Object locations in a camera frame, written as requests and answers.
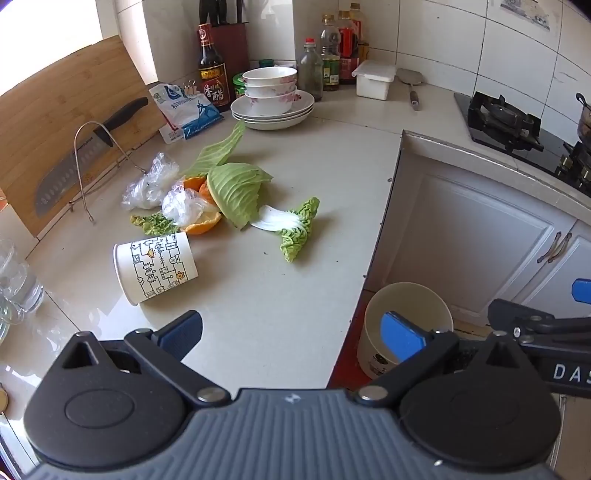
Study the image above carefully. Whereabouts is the white floral bowl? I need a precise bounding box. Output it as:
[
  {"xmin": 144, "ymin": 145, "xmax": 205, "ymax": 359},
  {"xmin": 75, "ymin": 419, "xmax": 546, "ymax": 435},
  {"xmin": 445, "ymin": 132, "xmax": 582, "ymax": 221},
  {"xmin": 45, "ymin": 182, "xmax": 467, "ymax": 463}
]
[
  {"xmin": 242, "ymin": 67, "xmax": 298, "ymax": 87},
  {"xmin": 243, "ymin": 82, "xmax": 297, "ymax": 99},
  {"xmin": 244, "ymin": 90, "xmax": 297, "ymax": 114}
]

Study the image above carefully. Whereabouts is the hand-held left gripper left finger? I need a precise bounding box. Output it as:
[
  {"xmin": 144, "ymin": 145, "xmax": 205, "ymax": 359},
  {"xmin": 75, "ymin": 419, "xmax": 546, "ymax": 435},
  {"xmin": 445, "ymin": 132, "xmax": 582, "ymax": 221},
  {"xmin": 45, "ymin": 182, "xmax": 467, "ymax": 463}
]
[{"xmin": 62, "ymin": 310, "xmax": 232, "ymax": 409}]

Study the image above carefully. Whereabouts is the clear plastic bag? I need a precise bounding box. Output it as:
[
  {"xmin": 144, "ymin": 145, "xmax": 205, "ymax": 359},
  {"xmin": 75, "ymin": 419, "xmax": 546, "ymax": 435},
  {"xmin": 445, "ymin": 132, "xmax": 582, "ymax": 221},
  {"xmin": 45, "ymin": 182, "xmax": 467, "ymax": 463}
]
[
  {"xmin": 161, "ymin": 182, "xmax": 218, "ymax": 227},
  {"xmin": 122, "ymin": 152, "xmax": 181, "ymax": 211}
]

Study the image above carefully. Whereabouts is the red-label sauce bottle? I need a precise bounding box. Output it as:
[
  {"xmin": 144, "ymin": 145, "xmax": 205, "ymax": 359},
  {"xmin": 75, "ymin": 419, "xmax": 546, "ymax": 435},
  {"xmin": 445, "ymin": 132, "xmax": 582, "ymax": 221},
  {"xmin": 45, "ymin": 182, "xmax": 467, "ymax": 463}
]
[{"xmin": 336, "ymin": 10, "xmax": 361, "ymax": 85}]

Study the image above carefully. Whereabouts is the metal wire rack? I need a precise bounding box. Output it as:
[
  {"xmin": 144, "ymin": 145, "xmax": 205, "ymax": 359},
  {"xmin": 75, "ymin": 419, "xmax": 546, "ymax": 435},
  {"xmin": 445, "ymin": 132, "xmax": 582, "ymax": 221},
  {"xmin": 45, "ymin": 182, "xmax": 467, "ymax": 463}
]
[{"xmin": 69, "ymin": 120, "xmax": 149, "ymax": 226}]

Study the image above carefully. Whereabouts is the white wall sticker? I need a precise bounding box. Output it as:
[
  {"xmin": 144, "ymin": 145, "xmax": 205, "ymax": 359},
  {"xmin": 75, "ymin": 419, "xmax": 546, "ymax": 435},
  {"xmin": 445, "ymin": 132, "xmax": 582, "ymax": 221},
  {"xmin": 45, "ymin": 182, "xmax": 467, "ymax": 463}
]
[{"xmin": 501, "ymin": 0, "xmax": 553, "ymax": 31}]

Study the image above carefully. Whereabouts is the long cabbage leaf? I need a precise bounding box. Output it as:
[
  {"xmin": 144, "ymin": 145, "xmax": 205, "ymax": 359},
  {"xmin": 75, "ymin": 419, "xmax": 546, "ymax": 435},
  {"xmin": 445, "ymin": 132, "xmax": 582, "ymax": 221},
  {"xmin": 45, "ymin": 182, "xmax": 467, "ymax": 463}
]
[{"xmin": 185, "ymin": 119, "xmax": 247, "ymax": 179}]

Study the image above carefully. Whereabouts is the white plate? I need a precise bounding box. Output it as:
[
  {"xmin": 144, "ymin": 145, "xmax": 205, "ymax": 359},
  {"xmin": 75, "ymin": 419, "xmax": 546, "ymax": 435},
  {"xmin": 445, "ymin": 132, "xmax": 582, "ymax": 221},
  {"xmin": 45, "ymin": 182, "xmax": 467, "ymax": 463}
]
[
  {"xmin": 233, "ymin": 110, "xmax": 313, "ymax": 125},
  {"xmin": 240, "ymin": 117, "xmax": 306, "ymax": 130},
  {"xmin": 231, "ymin": 90, "xmax": 316, "ymax": 120}
]

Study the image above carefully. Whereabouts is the yellow-capped bottle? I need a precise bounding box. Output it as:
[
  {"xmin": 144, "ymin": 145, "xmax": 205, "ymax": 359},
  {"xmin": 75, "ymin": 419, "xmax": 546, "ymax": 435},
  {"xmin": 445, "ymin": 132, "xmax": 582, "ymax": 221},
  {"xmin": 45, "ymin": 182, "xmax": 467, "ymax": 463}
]
[{"xmin": 348, "ymin": 2, "xmax": 370, "ymax": 62}]

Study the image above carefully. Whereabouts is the steel pot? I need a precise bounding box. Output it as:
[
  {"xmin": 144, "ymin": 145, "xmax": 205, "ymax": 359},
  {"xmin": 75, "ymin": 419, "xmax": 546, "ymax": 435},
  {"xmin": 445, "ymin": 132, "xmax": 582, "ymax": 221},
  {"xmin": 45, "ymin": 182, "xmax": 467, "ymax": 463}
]
[{"xmin": 575, "ymin": 92, "xmax": 591, "ymax": 139}]

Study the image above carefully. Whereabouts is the blue and white salt bag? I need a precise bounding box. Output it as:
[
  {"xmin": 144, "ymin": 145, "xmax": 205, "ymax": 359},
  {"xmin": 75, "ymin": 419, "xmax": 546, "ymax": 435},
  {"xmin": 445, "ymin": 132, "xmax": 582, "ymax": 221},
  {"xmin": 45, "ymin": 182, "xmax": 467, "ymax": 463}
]
[{"xmin": 148, "ymin": 82, "xmax": 226, "ymax": 143}]

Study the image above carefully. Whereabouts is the white plastic container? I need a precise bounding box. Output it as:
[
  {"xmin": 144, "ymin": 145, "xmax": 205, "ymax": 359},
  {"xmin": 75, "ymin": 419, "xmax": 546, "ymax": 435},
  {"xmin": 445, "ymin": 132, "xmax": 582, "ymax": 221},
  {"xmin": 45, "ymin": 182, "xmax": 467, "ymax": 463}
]
[{"xmin": 352, "ymin": 60, "xmax": 398, "ymax": 100}]

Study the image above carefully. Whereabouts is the dark vinegar bottle red label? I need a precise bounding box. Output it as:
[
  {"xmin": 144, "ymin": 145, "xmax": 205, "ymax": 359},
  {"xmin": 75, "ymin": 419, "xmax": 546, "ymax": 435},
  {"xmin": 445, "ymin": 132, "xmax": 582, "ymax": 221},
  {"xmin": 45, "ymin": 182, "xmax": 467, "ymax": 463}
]
[{"xmin": 198, "ymin": 23, "xmax": 232, "ymax": 113}]

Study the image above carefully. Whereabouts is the white trash bin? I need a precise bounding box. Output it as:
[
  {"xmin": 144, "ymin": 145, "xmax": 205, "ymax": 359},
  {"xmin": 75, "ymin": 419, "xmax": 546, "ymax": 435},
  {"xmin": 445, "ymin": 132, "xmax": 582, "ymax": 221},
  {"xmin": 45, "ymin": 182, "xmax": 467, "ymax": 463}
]
[{"xmin": 357, "ymin": 281, "xmax": 454, "ymax": 380}]

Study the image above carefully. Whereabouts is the black-handled kitchen knife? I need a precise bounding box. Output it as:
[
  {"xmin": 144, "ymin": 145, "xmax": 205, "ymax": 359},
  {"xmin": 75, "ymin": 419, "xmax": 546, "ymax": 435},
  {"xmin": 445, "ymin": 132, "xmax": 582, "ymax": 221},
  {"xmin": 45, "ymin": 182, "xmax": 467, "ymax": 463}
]
[{"xmin": 34, "ymin": 97, "xmax": 149, "ymax": 217}]

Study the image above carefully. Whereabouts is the printed paper cup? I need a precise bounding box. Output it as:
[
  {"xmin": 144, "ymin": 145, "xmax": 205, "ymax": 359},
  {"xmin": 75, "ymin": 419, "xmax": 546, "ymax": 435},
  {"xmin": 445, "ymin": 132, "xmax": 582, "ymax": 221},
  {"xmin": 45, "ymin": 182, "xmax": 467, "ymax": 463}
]
[{"xmin": 113, "ymin": 231, "xmax": 199, "ymax": 306}]

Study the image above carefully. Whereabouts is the bronze cabinet handle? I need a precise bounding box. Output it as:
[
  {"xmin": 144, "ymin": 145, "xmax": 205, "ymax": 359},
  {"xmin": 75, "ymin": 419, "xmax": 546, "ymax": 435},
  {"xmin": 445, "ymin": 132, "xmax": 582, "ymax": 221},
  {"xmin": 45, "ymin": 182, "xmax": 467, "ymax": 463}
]
[
  {"xmin": 537, "ymin": 232, "xmax": 562, "ymax": 263},
  {"xmin": 549, "ymin": 234, "xmax": 574, "ymax": 264}
]

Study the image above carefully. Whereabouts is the large orange peel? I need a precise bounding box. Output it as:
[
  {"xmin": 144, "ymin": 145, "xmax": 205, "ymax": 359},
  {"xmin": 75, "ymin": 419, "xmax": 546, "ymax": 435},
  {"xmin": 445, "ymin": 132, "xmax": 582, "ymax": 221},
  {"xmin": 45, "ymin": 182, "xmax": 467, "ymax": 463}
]
[{"xmin": 179, "ymin": 210, "xmax": 223, "ymax": 236}]

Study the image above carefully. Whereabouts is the metal spatula wooden handle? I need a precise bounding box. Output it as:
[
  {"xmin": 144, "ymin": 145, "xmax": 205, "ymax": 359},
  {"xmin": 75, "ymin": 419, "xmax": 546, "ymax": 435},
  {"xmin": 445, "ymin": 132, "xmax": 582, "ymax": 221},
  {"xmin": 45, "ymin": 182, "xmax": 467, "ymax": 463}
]
[{"xmin": 396, "ymin": 68, "xmax": 424, "ymax": 112}]

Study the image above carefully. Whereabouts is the clear glass bottle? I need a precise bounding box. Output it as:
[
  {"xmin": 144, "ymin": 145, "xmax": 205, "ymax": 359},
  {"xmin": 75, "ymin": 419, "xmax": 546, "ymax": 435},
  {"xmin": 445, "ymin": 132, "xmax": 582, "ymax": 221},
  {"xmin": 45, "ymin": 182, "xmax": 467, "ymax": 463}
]
[{"xmin": 297, "ymin": 38, "xmax": 324, "ymax": 103}]

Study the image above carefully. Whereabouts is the small orange peel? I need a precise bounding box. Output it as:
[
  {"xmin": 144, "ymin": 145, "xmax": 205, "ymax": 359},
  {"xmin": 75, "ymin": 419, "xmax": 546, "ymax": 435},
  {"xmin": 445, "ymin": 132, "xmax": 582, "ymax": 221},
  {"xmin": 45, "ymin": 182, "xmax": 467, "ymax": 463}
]
[{"xmin": 184, "ymin": 175, "xmax": 215, "ymax": 199}]

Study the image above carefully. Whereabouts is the napa cabbage leaf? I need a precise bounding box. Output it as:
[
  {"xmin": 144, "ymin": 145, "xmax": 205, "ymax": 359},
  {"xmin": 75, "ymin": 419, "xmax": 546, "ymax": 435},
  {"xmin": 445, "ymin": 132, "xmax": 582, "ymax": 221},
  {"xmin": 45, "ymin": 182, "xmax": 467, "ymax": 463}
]
[
  {"xmin": 250, "ymin": 197, "xmax": 321, "ymax": 264},
  {"xmin": 130, "ymin": 210, "xmax": 181, "ymax": 235}
]

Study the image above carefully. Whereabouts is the green-label jar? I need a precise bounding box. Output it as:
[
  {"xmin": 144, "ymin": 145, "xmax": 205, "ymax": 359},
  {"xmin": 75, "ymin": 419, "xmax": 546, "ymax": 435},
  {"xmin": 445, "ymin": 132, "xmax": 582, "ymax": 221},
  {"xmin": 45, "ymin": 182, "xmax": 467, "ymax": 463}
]
[{"xmin": 322, "ymin": 54, "xmax": 341, "ymax": 91}]

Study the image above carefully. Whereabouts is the dark red knife block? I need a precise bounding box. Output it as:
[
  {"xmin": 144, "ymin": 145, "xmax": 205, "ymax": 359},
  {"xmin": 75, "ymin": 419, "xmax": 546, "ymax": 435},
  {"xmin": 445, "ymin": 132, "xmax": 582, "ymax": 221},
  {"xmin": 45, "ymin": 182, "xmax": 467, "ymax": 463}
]
[{"xmin": 217, "ymin": 23, "xmax": 250, "ymax": 100}]

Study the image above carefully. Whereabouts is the red floor mat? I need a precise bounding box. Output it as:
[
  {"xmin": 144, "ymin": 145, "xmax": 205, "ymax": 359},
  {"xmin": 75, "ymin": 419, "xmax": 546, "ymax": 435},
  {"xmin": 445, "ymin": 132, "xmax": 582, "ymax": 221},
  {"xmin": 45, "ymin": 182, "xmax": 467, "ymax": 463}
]
[{"xmin": 325, "ymin": 340, "xmax": 371, "ymax": 391}]

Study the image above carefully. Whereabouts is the wide white cabinet door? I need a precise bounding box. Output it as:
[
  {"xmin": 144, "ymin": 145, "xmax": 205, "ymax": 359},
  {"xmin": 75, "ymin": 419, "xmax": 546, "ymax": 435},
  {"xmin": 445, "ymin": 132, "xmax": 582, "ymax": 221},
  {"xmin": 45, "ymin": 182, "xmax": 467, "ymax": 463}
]
[{"xmin": 368, "ymin": 151, "xmax": 579, "ymax": 320}]

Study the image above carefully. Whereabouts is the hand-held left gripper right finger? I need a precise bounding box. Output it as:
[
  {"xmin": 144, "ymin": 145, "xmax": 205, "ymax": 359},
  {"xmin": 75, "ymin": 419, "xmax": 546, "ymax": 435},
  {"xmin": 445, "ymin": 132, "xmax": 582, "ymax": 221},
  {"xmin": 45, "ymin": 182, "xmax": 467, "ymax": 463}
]
[{"xmin": 355, "ymin": 310, "xmax": 525, "ymax": 409}]

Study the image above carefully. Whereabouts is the black gas stove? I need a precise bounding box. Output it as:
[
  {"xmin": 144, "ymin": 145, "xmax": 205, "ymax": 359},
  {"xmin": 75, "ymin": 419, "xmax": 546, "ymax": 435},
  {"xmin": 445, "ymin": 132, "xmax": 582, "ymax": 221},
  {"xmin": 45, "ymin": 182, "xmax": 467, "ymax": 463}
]
[{"xmin": 454, "ymin": 91, "xmax": 591, "ymax": 193}]

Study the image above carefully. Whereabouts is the large cabbage leaf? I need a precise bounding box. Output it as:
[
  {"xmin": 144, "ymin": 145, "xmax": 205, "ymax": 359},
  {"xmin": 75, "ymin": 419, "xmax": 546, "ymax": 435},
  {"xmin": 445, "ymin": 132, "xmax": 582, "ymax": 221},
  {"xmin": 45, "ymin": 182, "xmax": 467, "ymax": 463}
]
[{"xmin": 206, "ymin": 162, "xmax": 274, "ymax": 230}]

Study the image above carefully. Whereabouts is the wooden cutting board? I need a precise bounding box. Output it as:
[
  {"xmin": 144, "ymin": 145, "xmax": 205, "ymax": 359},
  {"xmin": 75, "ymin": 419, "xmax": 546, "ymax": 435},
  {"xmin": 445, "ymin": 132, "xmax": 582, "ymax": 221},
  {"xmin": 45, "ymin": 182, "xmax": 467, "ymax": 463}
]
[{"xmin": 0, "ymin": 34, "xmax": 160, "ymax": 239}]

